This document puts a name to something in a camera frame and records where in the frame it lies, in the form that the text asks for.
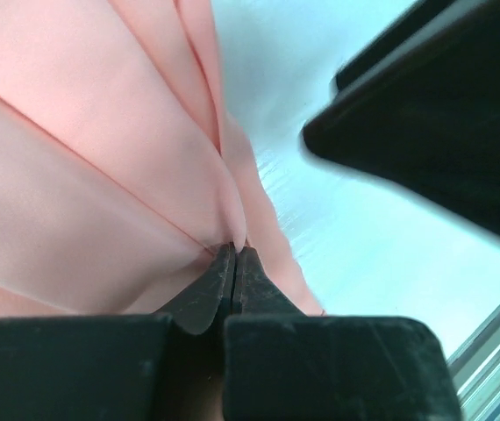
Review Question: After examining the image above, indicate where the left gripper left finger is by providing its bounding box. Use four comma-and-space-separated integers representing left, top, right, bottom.
0, 245, 236, 420

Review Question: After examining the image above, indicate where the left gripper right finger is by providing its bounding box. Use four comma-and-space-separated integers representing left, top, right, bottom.
223, 248, 462, 420

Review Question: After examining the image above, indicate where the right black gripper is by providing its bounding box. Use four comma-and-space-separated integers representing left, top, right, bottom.
303, 1, 500, 236

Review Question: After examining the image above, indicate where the pink pleated skirt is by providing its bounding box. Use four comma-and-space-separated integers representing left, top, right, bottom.
0, 1, 323, 317

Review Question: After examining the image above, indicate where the aluminium rail frame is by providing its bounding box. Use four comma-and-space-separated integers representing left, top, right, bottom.
448, 305, 500, 420

